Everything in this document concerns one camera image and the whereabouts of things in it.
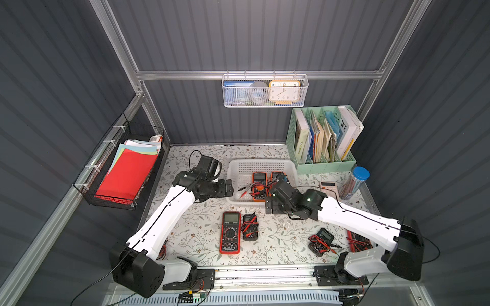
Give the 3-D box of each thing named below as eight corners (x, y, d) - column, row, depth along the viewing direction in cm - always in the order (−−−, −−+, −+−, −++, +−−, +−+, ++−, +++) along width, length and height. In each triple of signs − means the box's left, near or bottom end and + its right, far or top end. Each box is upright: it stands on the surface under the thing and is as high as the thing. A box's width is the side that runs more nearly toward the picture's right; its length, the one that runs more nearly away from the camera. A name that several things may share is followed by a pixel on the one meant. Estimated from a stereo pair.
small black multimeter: (241, 241, 85) (241, 238, 81) (242, 216, 92) (241, 212, 89) (258, 241, 85) (258, 238, 81) (257, 216, 92) (257, 212, 89)
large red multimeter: (217, 254, 81) (216, 251, 79) (221, 214, 93) (220, 211, 90) (241, 254, 81) (240, 251, 79) (242, 214, 93) (241, 211, 90)
